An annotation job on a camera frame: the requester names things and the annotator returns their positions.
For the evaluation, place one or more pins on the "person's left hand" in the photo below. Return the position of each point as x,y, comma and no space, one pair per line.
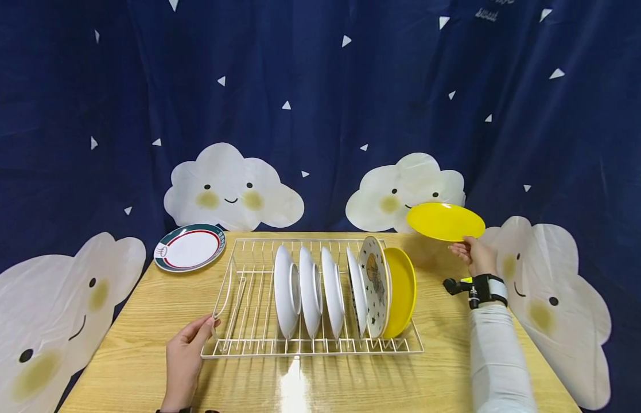
183,361

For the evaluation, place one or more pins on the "person's right hand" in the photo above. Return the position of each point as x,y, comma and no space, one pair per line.
480,255

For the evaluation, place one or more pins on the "person's right thumb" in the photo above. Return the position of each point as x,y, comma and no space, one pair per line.
471,244

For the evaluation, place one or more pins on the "person's left thumb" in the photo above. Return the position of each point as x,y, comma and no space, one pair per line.
209,332

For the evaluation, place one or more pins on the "person's right fingers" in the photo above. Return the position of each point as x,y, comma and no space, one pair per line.
457,250

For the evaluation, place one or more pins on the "person's left fingers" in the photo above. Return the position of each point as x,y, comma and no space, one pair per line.
199,322

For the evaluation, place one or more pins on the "yellow plate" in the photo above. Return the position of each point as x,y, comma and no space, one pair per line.
444,221
402,289

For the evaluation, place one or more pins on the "person's right forearm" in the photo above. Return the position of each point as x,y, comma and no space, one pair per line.
498,361

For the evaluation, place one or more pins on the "black wrist band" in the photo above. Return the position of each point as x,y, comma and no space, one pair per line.
173,410
483,289

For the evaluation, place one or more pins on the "green and red rimmed plate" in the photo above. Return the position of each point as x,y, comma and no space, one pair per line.
190,248

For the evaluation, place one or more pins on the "plain white plate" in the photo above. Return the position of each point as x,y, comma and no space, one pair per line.
330,298
284,298
307,298

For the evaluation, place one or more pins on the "cartoon printed plate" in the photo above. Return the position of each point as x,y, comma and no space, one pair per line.
376,287

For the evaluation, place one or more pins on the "white plate with black stars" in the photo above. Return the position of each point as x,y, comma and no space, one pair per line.
355,292

